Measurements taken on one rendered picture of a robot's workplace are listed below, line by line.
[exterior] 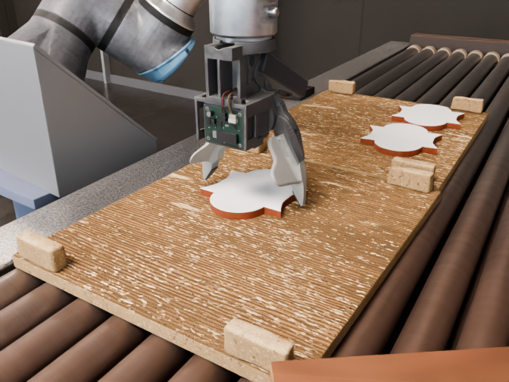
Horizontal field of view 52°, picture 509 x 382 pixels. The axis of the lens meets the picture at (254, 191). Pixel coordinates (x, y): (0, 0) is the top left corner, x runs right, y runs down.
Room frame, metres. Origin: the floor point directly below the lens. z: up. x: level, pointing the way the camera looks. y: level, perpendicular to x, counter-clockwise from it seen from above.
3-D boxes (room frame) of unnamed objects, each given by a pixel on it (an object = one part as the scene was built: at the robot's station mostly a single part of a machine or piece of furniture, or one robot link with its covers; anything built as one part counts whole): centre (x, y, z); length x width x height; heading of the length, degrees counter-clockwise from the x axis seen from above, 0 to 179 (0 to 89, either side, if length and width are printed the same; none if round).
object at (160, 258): (0.56, 0.00, 0.93); 0.41 x 0.35 x 0.02; 148
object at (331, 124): (0.92, -0.21, 0.93); 0.41 x 0.35 x 0.02; 149
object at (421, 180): (0.65, -0.21, 0.95); 0.06 x 0.02 x 0.03; 58
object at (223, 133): (0.60, 0.02, 1.08); 0.09 x 0.08 x 0.12; 147
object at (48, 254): (0.46, 0.22, 0.95); 0.06 x 0.02 x 0.03; 58
